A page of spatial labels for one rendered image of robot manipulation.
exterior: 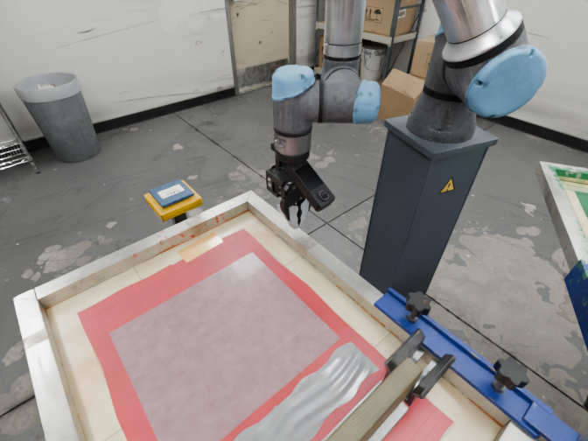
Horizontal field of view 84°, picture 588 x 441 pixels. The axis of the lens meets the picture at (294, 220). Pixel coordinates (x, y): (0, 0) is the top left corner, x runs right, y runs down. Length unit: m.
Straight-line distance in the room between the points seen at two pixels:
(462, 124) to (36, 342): 0.94
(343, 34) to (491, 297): 1.79
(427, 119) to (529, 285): 1.73
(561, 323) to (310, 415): 1.85
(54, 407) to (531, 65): 0.90
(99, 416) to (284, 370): 0.31
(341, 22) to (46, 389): 0.80
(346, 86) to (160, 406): 0.63
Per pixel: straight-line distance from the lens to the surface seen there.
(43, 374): 0.74
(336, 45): 0.72
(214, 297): 0.75
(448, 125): 0.81
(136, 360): 0.72
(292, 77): 0.60
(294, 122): 0.62
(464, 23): 0.62
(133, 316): 0.77
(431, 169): 0.80
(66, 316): 0.84
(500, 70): 0.63
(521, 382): 0.62
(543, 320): 2.26
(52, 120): 3.43
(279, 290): 0.74
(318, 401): 0.62
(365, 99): 0.62
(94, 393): 0.72
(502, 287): 2.30
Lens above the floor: 1.54
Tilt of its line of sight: 41 degrees down
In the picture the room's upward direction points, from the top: straight up
